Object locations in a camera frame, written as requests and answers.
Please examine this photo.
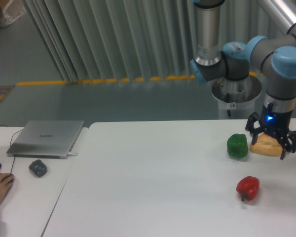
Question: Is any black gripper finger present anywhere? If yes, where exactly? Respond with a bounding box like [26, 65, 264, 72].
[277, 130, 296, 160]
[245, 112, 263, 145]

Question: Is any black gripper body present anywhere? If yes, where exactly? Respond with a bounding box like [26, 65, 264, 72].
[260, 103, 293, 138]

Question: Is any red bell pepper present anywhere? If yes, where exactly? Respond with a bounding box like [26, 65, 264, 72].
[236, 176, 259, 201]

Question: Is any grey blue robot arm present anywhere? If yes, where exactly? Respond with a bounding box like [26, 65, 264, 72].
[190, 0, 296, 158]

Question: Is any triangular bread pastry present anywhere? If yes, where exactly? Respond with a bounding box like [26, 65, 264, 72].
[250, 133, 282, 157]

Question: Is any green bell pepper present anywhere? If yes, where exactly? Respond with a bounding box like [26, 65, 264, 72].
[227, 133, 248, 158]

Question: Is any grey pleated curtain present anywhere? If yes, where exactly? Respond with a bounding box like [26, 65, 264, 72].
[23, 0, 296, 83]

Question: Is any silver closed laptop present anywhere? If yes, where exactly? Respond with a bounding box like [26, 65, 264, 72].
[6, 120, 84, 158]

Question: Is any black laptop cable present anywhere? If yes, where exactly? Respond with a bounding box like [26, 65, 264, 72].
[0, 125, 24, 149]

